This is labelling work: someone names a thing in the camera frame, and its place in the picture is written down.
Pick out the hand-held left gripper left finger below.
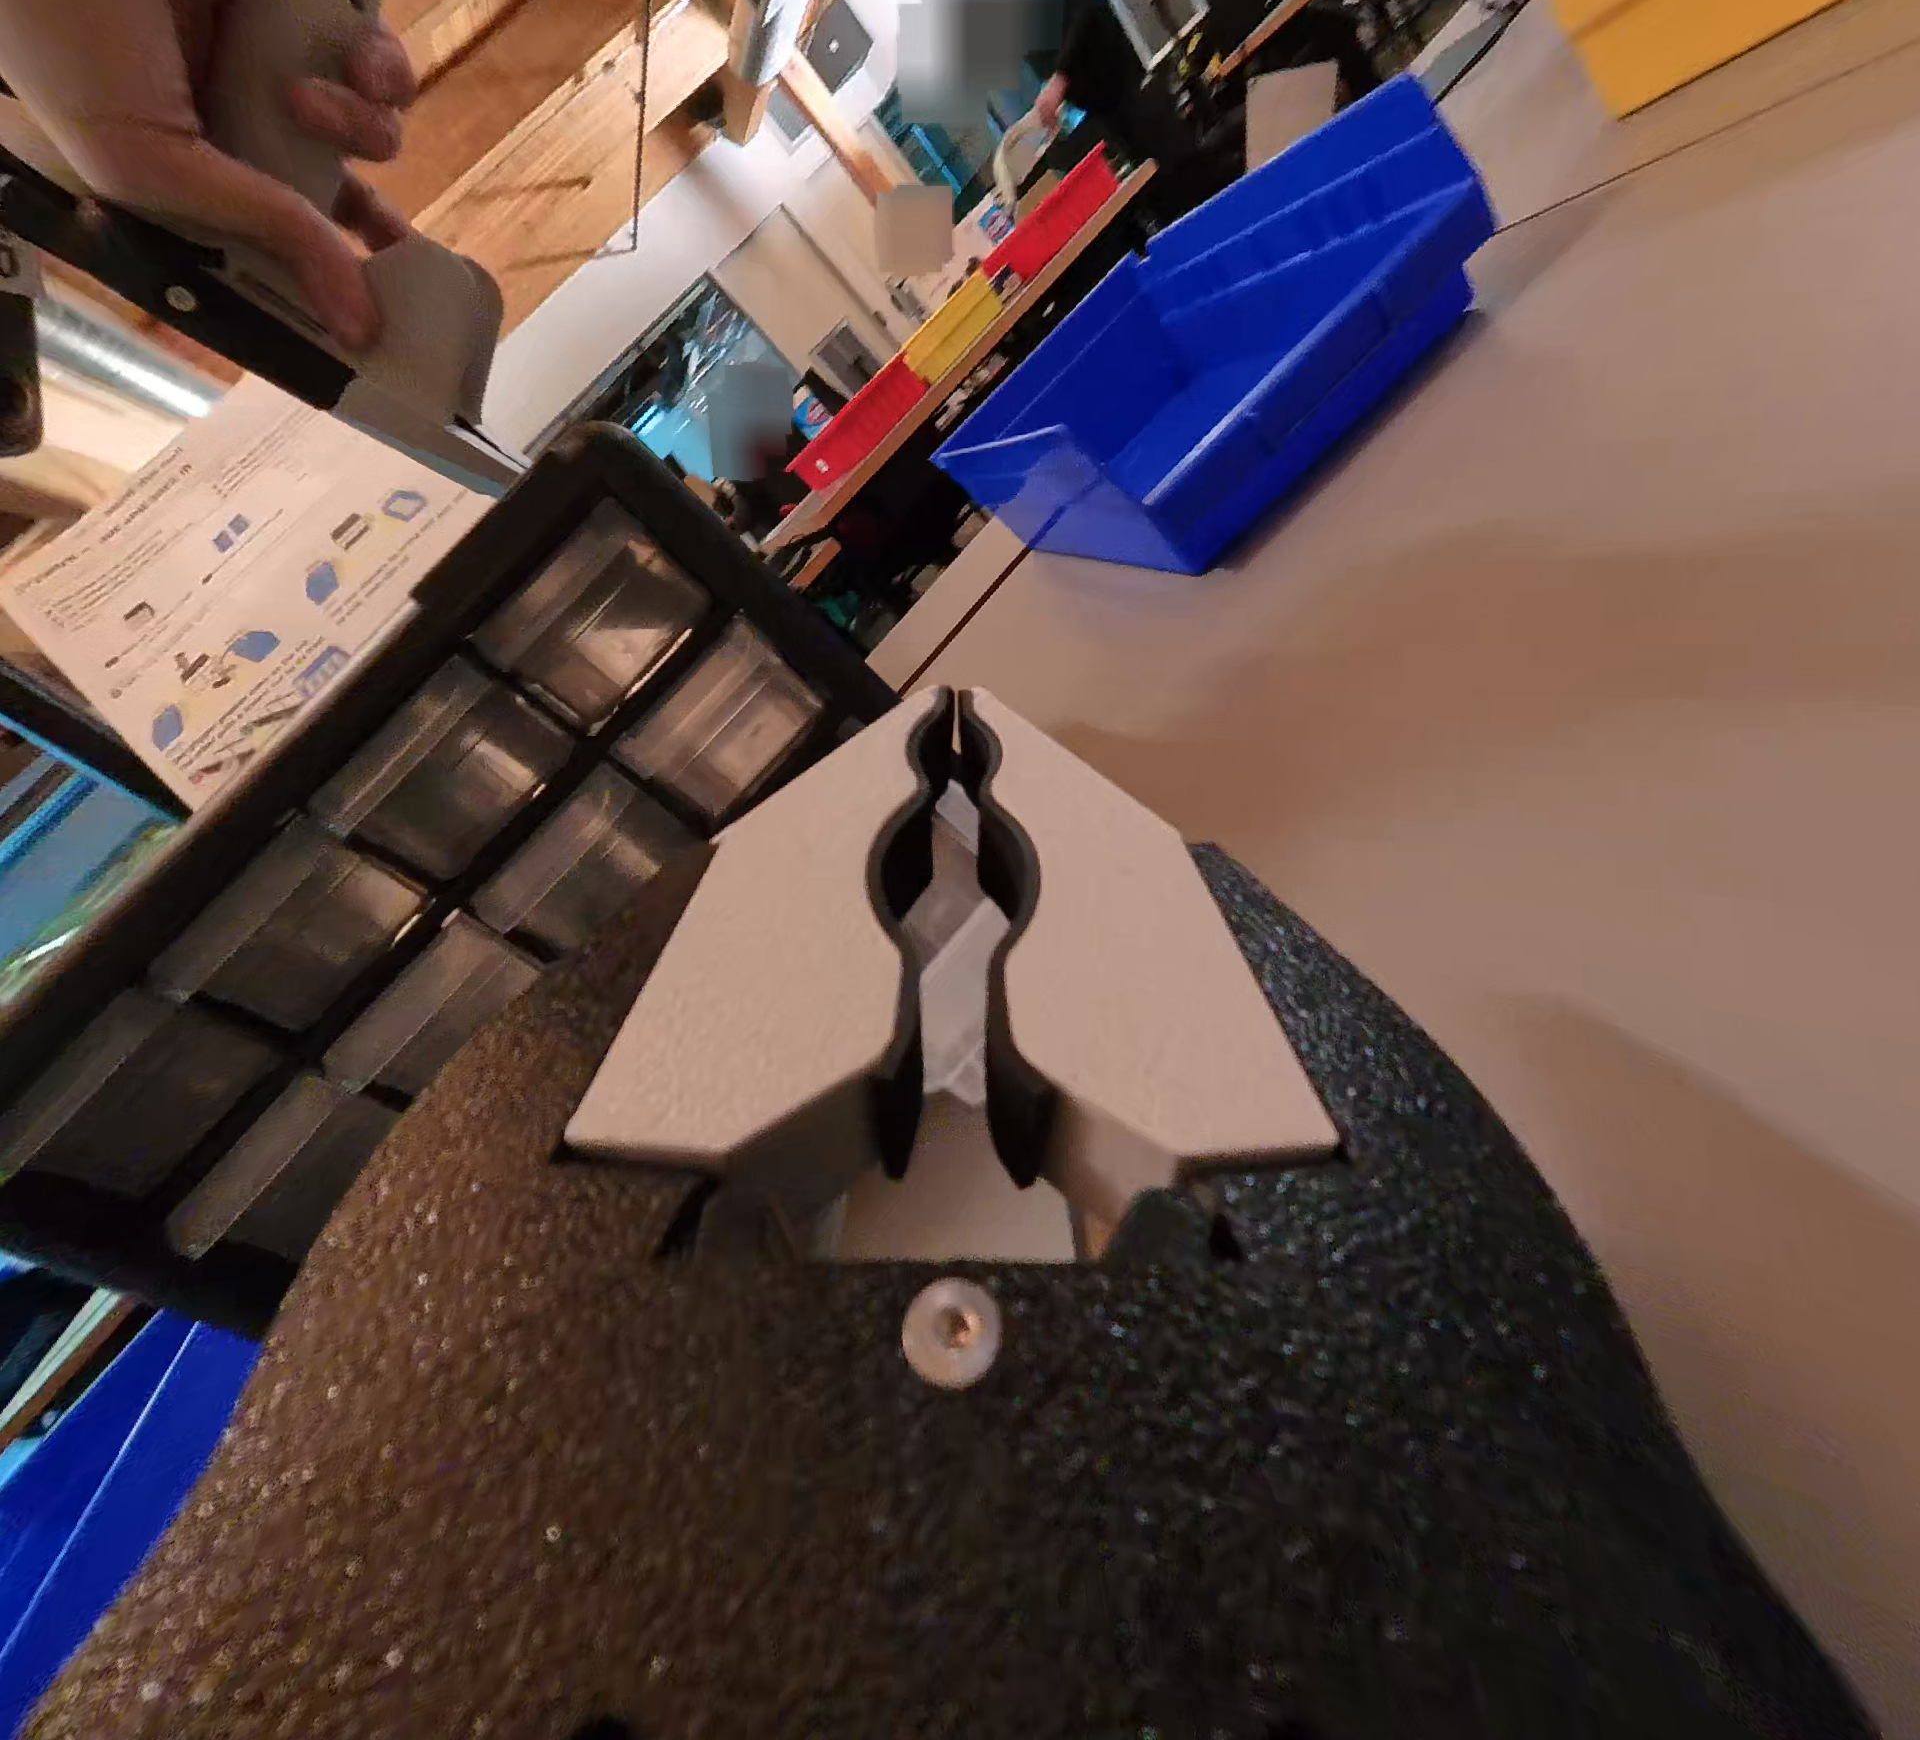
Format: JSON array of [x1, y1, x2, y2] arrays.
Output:
[[565, 687, 963, 1265]]

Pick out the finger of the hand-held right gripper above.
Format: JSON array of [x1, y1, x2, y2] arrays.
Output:
[[352, 238, 508, 425], [333, 401, 530, 499]]

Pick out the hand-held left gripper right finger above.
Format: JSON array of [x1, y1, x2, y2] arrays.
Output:
[[957, 687, 1341, 1258]]

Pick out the black drawer cabinet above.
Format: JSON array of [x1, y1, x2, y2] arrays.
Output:
[[0, 420, 906, 1341]]

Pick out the person's right hand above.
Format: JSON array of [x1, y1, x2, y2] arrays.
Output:
[[0, 0, 421, 350]]

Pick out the set of clear small drawers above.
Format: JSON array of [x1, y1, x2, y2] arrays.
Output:
[[0, 501, 830, 1265]]

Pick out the printed instruction sheet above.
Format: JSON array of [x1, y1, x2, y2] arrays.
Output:
[[0, 377, 519, 813]]

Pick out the long wooden table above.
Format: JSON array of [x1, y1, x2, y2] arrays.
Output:
[[756, 159, 1161, 559]]

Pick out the red storage bin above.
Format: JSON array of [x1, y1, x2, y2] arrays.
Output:
[[983, 141, 1126, 280], [787, 351, 935, 492]]

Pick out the small yellow storage bin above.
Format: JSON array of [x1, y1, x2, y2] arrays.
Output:
[[899, 269, 1008, 387]]

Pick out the large blue storage bin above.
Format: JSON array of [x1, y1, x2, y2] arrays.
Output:
[[931, 70, 1502, 576]]

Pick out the hanging black cord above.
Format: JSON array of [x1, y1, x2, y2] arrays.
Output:
[[601, 0, 668, 258]]

